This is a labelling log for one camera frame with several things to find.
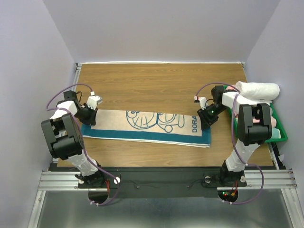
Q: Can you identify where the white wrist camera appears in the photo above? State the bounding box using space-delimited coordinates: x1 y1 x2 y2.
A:
194 96 207 110
86 95 103 110

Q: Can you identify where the white rolled towel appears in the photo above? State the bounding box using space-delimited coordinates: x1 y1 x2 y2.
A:
235 81 280 102

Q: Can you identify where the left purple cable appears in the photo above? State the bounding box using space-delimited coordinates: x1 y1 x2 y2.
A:
46 83 119 207

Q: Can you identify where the circuit board with leds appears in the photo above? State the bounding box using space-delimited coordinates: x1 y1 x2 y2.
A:
218 189 238 202

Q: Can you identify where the purple cable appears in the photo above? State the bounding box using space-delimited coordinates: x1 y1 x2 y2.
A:
194 83 265 205
46 83 119 207

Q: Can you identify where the mint green rolled towel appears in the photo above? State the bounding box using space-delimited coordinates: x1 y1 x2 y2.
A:
270 128 281 140

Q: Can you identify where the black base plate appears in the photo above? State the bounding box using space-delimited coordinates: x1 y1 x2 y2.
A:
78 167 247 204

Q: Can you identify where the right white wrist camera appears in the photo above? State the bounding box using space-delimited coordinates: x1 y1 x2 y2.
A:
194 96 207 110

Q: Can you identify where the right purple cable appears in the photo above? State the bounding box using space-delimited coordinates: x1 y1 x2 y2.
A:
194 83 265 205

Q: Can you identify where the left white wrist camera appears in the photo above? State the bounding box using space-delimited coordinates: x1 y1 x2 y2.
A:
86 95 103 110

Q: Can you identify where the green plastic tray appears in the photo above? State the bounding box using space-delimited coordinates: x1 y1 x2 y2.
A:
222 90 288 143

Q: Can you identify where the aluminium frame rail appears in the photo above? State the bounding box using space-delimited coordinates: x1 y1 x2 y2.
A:
29 63 303 228

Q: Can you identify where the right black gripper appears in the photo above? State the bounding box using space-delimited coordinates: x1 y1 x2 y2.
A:
197 104 228 131

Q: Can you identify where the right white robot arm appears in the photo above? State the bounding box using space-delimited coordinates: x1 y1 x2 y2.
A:
194 84 272 185

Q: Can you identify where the teal and cream Doraemon towel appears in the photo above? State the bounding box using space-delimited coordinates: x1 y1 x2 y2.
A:
81 110 211 148

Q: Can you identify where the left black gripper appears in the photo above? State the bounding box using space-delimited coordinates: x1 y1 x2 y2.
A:
74 103 98 126

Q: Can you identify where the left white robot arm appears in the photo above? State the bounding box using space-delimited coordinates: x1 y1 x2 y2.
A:
41 90 108 188

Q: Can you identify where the light pink rolled towel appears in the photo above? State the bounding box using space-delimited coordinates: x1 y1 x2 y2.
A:
271 116 277 128

